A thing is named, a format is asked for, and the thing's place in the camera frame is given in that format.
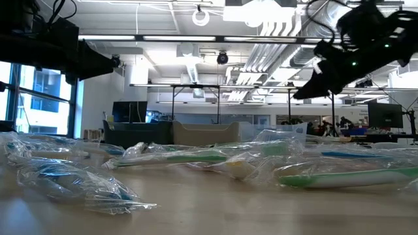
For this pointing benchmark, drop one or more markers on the light grey plastic bin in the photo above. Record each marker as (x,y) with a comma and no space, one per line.
(205,134)

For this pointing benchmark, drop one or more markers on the small wooden crate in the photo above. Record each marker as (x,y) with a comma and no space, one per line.
(93,134)

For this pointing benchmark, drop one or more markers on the orange toothbrush in clear wrap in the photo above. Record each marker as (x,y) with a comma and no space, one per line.
(238,168)

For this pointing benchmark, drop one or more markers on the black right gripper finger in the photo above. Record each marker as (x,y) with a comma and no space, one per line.
(318,86)

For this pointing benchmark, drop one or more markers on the person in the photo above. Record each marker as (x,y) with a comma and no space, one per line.
(346,122)

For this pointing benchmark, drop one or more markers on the long white light bar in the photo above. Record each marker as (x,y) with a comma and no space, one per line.
(176,38)

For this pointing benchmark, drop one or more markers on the green toothbrush in clear wrap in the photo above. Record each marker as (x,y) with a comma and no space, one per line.
(274,149)
(343,179)
(196,159)

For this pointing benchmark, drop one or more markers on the black overhead rig frame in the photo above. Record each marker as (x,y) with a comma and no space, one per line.
(196,86)

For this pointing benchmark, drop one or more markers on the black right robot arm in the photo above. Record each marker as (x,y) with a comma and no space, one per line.
(369,26)

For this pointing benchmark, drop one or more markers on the dark grey plastic bin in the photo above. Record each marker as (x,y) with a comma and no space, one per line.
(137,134)

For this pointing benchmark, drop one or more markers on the black monitor on arm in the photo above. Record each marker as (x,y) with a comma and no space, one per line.
(385,115)

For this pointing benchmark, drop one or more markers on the silver ventilation duct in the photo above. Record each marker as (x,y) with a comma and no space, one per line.
(330,16)

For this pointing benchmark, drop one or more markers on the black mounted camera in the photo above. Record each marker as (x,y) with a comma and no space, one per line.
(364,84)
(222,58)
(116,61)

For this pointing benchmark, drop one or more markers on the bagged toothbrushes far left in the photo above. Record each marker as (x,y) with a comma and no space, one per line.
(52,153)

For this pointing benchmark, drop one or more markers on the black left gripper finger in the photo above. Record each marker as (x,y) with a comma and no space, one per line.
(93,62)

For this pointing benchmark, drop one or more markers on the black monitor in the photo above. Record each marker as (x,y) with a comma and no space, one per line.
(129,111)

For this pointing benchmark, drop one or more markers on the clear plastic bin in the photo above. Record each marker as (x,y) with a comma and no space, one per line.
(251,132)

